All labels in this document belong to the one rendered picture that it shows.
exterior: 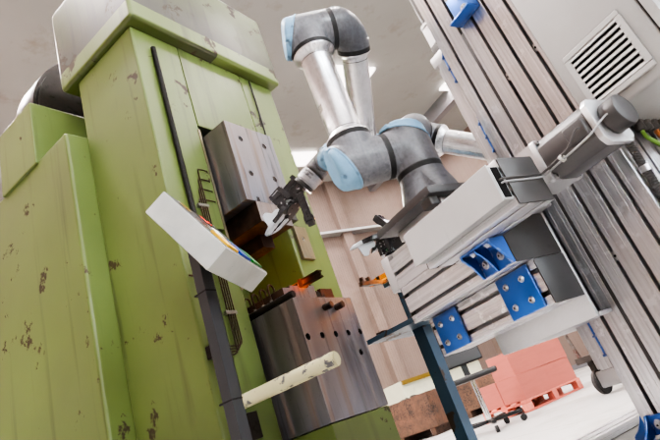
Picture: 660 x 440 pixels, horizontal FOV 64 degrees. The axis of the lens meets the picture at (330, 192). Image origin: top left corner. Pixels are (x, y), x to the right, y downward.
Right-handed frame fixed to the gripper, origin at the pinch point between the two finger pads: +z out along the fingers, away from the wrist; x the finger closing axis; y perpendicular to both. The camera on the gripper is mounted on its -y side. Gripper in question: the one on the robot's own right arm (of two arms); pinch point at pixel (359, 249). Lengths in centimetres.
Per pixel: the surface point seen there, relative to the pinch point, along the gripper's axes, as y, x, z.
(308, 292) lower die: 3.6, 3.1, 30.7
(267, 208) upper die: -33.8, -6.4, 30.6
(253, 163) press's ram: -57, -6, 31
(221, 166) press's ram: -57, -17, 39
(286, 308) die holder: 11.0, -15.9, 29.0
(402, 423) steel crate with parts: 69, 583, 360
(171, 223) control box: -9, -73, 14
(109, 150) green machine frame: -81, -44, 74
